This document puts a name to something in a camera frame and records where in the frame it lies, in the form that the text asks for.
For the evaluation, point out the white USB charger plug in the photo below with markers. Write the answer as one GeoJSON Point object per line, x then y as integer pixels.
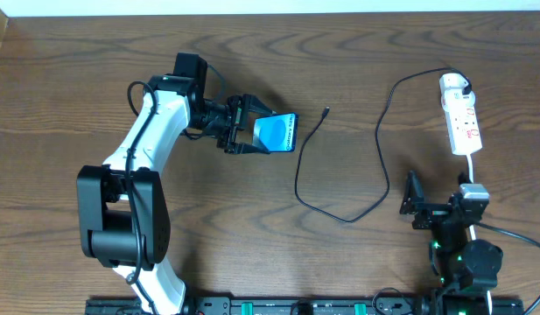
{"type": "Point", "coordinates": [458, 81]}

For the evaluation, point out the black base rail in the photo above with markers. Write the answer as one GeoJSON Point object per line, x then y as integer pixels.
{"type": "Point", "coordinates": [234, 306]}

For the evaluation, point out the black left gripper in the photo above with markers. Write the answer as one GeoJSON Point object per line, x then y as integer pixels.
{"type": "Point", "coordinates": [234, 124]}

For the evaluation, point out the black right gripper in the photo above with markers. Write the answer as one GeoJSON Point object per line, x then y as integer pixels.
{"type": "Point", "coordinates": [433, 210]}

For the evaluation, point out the blue Galaxy smartphone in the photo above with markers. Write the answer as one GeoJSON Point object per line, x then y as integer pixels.
{"type": "Point", "coordinates": [277, 133]}

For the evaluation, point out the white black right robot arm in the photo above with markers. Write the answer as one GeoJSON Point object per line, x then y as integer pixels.
{"type": "Point", "coordinates": [467, 268]}

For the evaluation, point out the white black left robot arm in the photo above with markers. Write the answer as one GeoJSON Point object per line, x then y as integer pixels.
{"type": "Point", "coordinates": [123, 217]}

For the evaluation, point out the white power strip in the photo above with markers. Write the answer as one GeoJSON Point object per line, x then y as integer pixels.
{"type": "Point", "coordinates": [462, 124]}

